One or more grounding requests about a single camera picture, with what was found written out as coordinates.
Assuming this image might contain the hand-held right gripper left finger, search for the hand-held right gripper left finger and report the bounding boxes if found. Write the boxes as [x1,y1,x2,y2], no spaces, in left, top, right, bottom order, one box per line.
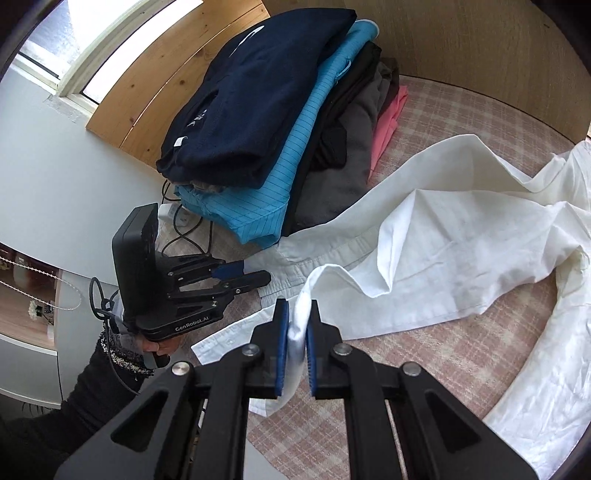
[53,299,291,480]

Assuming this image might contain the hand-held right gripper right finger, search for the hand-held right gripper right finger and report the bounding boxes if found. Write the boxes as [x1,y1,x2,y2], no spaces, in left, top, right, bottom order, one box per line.
[305,300,539,480]

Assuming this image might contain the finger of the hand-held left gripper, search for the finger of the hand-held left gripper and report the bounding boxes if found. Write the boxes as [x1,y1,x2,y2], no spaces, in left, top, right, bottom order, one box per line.
[167,270,273,304]
[167,255,246,283]

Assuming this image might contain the white shirt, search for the white shirt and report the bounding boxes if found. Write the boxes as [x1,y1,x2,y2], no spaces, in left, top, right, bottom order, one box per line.
[190,134,591,467]

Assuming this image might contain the person's left forearm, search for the person's left forearm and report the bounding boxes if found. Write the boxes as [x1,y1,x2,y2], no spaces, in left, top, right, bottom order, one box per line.
[28,330,158,457]

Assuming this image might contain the stack of folded clothes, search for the stack of folded clothes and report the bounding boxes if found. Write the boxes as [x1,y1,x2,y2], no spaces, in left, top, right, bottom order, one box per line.
[174,19,380,245]

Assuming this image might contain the person's left hand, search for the person's left hand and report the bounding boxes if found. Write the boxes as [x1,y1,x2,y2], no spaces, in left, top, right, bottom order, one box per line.
[141,339,175,357]

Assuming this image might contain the pink plaid blanket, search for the pink plaid blanket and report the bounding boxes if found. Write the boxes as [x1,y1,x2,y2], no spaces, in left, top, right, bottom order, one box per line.
[217,74,591,480]

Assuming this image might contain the grey folded garment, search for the grey folded garment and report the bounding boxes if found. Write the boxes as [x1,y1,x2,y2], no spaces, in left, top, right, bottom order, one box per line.
[295,60,393,232]

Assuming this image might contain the white open shelf cabinet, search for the white open shelf cabinet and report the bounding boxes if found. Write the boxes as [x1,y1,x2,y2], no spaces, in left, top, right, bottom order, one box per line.
[0,240,63,398]

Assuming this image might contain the navy folded garment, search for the navy folded garment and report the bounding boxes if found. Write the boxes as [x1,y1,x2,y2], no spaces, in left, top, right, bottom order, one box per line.
[156,8,357,189]

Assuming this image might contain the knotty pine board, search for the knotty pine board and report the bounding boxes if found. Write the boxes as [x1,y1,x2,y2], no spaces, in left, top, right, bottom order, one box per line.
[85,0,271,167]

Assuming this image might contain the pink folded garment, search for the pink folded garment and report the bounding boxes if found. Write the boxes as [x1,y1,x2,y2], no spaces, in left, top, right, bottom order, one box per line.
[368,85,409,181]

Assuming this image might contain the black folded garment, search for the black folded garment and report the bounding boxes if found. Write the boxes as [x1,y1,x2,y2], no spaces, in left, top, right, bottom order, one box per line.
[281,41,400,236]

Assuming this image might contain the large light wooden board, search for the large light wooden board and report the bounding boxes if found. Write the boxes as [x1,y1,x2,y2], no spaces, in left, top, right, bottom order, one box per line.
[263,0,591,141]

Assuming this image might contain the black power cable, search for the black power cable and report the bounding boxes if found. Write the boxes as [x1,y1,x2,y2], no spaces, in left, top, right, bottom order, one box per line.
[159,180,213,259]

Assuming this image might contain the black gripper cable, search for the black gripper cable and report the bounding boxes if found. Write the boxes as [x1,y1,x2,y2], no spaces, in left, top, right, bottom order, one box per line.
[89,276,144,398]

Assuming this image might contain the white window frame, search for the white window frame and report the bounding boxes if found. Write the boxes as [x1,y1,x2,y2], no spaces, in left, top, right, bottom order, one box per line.
[14,0,204,112]

